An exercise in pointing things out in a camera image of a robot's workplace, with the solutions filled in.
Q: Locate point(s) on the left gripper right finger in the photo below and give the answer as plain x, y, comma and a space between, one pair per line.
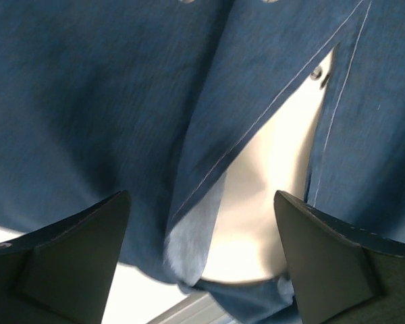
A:
340, 274

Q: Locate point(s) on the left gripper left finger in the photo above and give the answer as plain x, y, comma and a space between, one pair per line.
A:
62, 273

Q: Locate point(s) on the blue whale pillowcase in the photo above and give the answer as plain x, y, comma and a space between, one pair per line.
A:
203, 111

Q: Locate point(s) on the aluminium mounting rail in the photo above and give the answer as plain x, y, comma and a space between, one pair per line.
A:
195, 309

